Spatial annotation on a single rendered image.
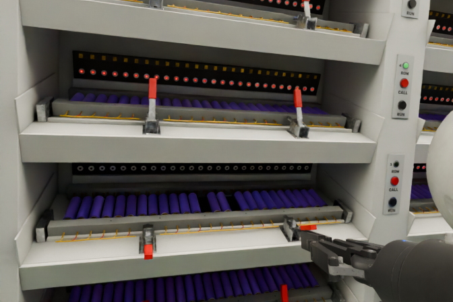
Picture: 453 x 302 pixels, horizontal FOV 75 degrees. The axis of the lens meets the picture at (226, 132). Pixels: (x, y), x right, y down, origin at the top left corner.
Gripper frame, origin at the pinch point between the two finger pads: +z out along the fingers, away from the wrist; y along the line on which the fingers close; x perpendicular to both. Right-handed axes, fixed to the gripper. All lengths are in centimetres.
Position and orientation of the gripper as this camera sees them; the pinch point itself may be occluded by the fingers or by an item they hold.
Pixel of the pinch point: (315, 243)
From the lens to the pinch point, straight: 53.8
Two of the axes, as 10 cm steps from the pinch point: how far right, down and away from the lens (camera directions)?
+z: -2.7, 1.5, 9.5
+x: -0.1, -9.9, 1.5
